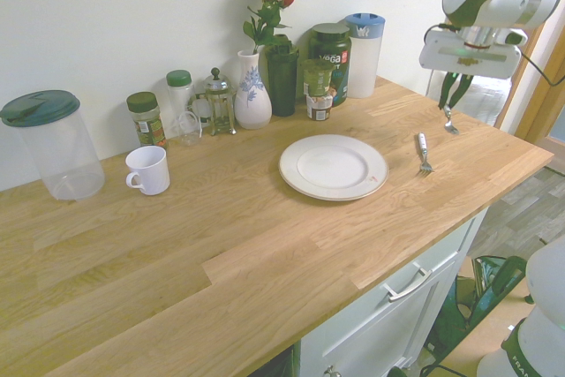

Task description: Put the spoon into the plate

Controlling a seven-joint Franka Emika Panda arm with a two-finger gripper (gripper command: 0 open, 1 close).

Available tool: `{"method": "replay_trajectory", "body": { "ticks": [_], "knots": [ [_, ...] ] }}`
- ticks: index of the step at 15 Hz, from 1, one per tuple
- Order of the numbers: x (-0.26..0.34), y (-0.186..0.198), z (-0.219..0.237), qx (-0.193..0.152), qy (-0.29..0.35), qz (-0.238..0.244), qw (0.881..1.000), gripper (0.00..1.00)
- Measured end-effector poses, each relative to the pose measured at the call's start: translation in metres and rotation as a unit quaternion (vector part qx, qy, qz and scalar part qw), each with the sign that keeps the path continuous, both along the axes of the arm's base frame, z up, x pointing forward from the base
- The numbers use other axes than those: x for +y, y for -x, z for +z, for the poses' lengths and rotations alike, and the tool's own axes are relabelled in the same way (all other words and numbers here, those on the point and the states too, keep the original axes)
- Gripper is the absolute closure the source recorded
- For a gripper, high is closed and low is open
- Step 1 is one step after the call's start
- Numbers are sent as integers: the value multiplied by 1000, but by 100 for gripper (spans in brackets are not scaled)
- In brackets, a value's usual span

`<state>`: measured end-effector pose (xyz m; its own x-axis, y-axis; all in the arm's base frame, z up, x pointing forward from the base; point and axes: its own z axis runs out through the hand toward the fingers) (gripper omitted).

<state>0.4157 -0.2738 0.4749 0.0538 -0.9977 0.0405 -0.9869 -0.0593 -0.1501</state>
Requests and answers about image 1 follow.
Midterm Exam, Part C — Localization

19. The clear bottle with green cap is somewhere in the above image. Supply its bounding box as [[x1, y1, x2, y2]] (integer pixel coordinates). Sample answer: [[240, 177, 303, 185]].
[[165, 69, 197, 139]]

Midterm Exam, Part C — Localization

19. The small white and brown pot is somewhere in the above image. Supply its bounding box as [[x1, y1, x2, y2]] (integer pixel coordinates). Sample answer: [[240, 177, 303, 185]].
[[305, 94, 334, 122]]

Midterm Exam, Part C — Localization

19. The fork with white handle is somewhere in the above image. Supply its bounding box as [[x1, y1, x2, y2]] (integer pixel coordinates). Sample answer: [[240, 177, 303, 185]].
[[417, 132, 436, 175]]

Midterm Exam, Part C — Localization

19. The small clear glass cup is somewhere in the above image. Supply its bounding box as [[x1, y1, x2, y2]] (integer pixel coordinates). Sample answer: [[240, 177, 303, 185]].
[[177, 111, 205, 147]]

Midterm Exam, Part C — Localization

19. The metal spoon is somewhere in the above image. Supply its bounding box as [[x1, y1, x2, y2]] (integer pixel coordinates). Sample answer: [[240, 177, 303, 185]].
[[442, 102, 461, 137]]

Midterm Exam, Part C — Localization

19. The dark green Vega tub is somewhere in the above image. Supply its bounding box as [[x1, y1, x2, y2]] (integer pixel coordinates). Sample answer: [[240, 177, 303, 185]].
[[306, 23, 353, 109]]

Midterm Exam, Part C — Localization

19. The white drawer with handle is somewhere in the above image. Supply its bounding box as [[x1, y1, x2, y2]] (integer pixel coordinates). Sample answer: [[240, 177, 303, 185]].
[[298, 207, 492, 377]]

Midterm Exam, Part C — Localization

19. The small green lidded jar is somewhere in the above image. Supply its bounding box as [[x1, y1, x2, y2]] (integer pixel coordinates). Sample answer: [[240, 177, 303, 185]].
[[301, 58, 335, 98]]

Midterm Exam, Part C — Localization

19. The green bag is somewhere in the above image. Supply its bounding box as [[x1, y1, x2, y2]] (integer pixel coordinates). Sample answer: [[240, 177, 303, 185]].
[[422, 254, 530, 377]]

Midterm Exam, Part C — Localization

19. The wooden door frame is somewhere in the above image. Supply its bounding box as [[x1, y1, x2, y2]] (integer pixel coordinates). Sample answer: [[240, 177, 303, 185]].
[[493, 21, 565, 145]]

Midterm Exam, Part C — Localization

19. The white mug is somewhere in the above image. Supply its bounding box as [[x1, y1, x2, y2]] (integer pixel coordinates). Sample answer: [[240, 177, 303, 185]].
[[124, 145, 171, 197]]

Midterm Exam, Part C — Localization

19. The jar with dark green lid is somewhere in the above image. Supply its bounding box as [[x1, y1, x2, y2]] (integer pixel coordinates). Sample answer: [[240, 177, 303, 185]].
[[125, 91, 170, 152]]

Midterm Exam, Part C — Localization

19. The metal drawer handle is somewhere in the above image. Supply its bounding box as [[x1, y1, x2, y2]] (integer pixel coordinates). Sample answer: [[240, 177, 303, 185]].
[[381, 261, 433, 304]]

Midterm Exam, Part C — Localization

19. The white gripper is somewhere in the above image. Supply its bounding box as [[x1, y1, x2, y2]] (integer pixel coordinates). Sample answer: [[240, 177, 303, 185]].
[[418, 26, 529, 110]]

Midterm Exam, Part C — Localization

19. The glass french press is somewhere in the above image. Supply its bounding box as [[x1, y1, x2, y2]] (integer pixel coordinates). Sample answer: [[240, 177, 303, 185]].
[[192, 67, 238, 137]]

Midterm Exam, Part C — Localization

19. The white vase with blue flowers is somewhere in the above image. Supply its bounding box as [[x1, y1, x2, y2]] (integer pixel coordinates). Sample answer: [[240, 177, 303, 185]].
[[233, 49, 274, 132]]

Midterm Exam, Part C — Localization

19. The white plate with gold rim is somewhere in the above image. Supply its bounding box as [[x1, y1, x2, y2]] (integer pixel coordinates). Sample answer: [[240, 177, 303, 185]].
[[278, 133, 390, 202]]

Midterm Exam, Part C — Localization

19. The clear container with green lid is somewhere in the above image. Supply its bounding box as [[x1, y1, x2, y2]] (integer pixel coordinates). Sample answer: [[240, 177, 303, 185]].
[[0, 89, 107, 202]]

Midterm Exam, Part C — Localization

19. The clear pitcher with blue lid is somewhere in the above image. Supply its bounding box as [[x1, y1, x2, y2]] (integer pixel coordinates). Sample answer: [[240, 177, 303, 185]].
[[343, 11, 387, 100]]

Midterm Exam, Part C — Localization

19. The black cable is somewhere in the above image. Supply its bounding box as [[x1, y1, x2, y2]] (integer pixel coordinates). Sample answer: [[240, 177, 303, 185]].
[[519, 51, 565, 87]]

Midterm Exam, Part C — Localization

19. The dark green shaker bottle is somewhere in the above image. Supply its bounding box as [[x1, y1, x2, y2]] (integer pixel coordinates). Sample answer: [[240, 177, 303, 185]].
[[264, 34, 301, 118]]

